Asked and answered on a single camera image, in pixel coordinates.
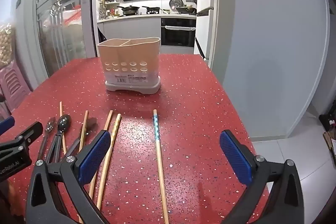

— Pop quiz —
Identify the dark clutter on floor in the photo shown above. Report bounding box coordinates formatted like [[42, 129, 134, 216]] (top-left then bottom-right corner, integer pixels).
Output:
[[318, 112, 336, 159]]

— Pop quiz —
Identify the seasoning rack with bottles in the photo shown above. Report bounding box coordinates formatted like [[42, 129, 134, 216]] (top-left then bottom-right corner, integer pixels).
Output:
[[98, 0, 121, 19]]

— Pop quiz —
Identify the beige plastic cutlery holder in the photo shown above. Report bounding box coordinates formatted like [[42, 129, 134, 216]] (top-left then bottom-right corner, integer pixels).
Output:
[[98, 37, 162, 95]]

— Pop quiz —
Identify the large grey spoon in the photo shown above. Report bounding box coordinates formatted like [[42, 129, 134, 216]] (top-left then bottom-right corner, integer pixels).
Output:
[[47, 114, 71, 162]]

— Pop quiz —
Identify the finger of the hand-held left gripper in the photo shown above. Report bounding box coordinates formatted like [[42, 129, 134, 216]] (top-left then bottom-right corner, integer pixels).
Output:
[[0, 116, 15, 131], [0, 122, 43, 154]]

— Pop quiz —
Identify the glass sliding door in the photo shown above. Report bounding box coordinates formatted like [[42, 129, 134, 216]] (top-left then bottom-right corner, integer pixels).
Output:
[[23, 0, 96, 78]]

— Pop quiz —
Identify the blue patterned chopstick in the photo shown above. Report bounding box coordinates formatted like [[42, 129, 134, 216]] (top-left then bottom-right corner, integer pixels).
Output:
[[153, 109, 170, 224]]

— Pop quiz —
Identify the black built-in oven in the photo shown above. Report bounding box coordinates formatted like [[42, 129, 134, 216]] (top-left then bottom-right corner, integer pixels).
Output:
[[160, 17, 197, 47]]

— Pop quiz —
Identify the black frying pan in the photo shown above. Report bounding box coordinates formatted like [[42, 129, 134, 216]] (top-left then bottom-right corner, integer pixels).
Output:
[[142, 6, 161, 15]]

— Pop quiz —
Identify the white towel on oven handle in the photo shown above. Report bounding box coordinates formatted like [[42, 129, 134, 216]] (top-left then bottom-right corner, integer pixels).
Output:
[[164, 25, 196, 32]]

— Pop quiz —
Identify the black wok with lid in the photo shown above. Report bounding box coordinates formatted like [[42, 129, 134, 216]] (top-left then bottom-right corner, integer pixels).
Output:
[[117, 5, 141, 16]]

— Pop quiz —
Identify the dark brown spoon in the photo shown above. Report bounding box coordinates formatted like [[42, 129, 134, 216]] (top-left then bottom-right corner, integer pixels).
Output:
[[65, 117, 97, 157]]

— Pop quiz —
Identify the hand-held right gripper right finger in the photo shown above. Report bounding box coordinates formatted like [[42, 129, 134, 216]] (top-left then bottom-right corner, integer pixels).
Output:
[[219, 130, 306, 224]]

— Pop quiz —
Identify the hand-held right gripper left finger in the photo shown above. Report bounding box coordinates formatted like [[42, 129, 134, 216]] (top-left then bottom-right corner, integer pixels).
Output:
[[25, 130, 112, 224]]

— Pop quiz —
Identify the pink plastic stool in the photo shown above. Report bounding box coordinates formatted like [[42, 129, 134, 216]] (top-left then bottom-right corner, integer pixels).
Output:
[[0, 66, 32, 120]]

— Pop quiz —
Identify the bag of nuts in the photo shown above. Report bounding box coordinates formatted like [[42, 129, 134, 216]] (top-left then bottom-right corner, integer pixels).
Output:
[[0, 21, 17, 67]]

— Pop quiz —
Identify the small metal spoon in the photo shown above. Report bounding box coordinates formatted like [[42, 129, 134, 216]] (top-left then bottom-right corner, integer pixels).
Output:
[[37, 117, 56, 161]]

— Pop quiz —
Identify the wok with food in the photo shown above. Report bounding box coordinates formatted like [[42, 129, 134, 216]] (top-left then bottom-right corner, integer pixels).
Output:
[[174, 5, 197, 15]]

